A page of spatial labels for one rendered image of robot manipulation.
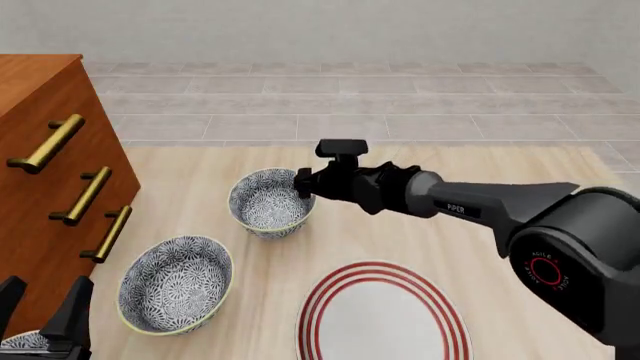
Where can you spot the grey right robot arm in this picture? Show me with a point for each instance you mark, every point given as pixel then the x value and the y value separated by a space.
pixel 550 232

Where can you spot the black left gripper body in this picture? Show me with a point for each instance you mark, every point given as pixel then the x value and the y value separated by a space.
pixel 65 352

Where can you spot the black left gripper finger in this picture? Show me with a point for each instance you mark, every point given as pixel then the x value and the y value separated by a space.
pixel 11 300
pixel 72 315

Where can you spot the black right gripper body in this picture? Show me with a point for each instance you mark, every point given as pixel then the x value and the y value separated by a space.
pixel 327 185

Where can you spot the wooden cabinet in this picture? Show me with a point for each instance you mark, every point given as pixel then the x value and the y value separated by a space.
pixel 45 97

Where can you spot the large patterned bowl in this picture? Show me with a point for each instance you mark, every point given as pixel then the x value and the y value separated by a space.
pixel 172 287

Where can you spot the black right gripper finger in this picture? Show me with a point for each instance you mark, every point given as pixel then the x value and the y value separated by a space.
pixel 305 194

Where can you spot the white plate with red rings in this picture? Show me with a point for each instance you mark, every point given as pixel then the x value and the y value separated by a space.
pixel 385 315

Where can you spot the small patterned bowl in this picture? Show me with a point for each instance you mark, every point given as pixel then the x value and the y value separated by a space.
pixel 265 204

